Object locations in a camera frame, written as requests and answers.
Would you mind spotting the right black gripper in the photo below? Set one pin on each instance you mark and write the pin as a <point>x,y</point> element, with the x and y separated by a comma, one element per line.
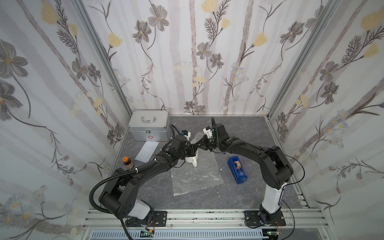
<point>212,142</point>

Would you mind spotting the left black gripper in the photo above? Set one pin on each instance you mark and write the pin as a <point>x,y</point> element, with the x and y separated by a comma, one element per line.
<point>191,149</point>

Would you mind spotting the cream ceramic mug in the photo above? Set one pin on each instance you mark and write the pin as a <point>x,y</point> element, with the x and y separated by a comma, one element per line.
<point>192,157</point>

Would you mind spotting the clear bubble wrap sheet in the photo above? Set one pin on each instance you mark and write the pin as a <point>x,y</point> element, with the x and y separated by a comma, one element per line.
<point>187,178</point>

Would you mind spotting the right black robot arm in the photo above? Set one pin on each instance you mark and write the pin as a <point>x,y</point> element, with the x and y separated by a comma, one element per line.
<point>275,168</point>

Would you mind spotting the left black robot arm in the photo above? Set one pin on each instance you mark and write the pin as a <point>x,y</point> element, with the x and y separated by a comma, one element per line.
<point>119,196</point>

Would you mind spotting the blue tape dispenser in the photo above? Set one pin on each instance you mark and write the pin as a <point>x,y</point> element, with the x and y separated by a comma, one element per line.
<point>237,170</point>

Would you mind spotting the silver metal case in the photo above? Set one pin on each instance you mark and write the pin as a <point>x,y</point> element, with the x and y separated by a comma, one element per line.
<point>149,125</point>

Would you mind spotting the white paper sheet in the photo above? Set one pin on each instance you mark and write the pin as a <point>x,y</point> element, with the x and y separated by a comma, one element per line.
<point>146,152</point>

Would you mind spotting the orange capped small bottle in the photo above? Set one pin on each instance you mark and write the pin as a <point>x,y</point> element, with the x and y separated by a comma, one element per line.
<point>128,163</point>

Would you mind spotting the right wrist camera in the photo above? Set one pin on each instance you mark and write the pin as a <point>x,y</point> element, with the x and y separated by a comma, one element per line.
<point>208,132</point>

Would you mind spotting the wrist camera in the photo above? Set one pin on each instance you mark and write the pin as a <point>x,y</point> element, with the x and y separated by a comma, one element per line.
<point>208,132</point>
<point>186,134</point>

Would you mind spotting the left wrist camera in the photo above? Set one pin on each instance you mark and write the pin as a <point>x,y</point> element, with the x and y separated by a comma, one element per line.
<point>186,134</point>

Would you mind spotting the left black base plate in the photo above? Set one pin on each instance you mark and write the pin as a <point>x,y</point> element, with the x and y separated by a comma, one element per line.
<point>154,219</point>

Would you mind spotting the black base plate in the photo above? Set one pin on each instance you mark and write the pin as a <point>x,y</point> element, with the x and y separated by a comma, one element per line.
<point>256,219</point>
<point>154,219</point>

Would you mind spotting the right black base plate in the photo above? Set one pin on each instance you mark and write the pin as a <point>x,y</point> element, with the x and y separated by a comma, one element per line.
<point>256,219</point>

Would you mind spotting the aluminium front rail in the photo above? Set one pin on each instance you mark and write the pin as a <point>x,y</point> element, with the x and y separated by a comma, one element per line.
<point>301,224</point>

